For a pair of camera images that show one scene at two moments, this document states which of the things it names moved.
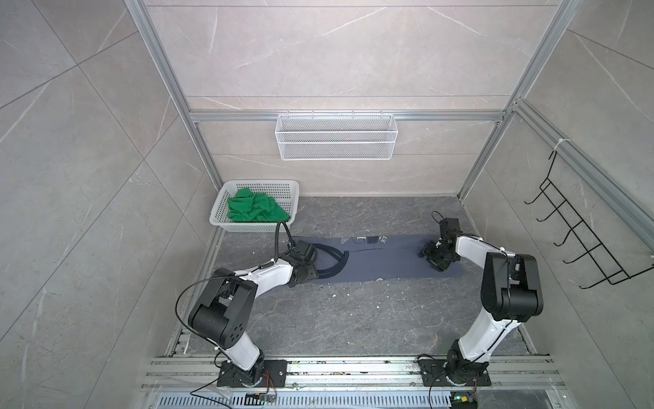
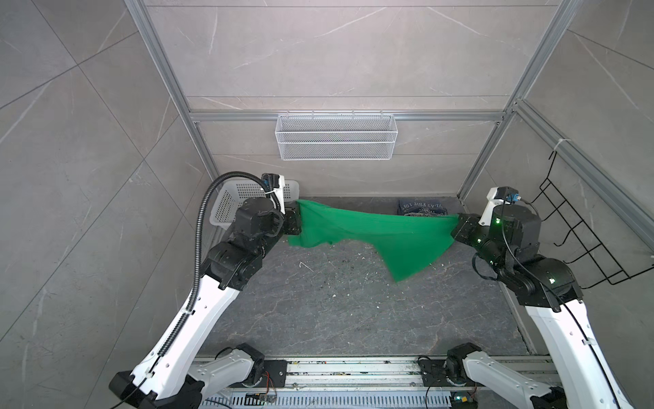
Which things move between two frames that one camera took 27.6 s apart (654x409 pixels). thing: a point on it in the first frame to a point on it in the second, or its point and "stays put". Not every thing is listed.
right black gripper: [427, 250] to [467, 221]
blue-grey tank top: [375, 259] to [421, 207]
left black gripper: [312, 270] to [290, 225]
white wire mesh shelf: [336, 137] stays put
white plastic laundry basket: [255, 205] stays put
